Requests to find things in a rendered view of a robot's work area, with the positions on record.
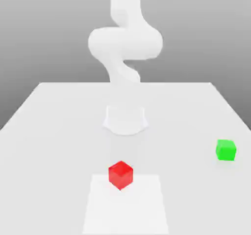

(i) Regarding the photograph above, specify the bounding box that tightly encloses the small red cube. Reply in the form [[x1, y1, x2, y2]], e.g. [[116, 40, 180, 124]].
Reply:
[[108, 160, 134, 191]]

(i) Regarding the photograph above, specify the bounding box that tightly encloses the small green cube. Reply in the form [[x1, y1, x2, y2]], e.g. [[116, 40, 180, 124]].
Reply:
[[215, 139, 237, 162]]

